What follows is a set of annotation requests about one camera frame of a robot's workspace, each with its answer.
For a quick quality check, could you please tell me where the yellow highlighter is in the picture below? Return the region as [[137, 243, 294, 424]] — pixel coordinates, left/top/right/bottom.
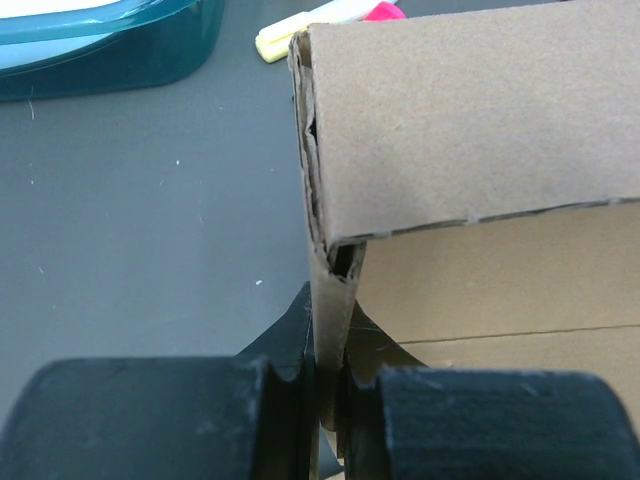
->
[[254, 0, 381, 65]]

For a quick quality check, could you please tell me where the black pink highlighter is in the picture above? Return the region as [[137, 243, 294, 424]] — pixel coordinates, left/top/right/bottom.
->
[[363, 1, 406, 22]]

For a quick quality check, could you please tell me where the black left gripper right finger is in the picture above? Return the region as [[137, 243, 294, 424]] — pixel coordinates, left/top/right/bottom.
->
[[335, 308, 639, 479]]

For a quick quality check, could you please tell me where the teal plastic bin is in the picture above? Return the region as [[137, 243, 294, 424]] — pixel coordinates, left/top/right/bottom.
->
[[1, 1, 224, 103]]

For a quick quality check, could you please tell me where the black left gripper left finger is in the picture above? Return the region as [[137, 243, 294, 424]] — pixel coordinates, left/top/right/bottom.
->
[[1, 286, 316, 479]]

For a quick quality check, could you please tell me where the brown cardboard box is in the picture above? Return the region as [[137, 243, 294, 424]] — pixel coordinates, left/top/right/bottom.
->
[[289, 1, 639, 430]]

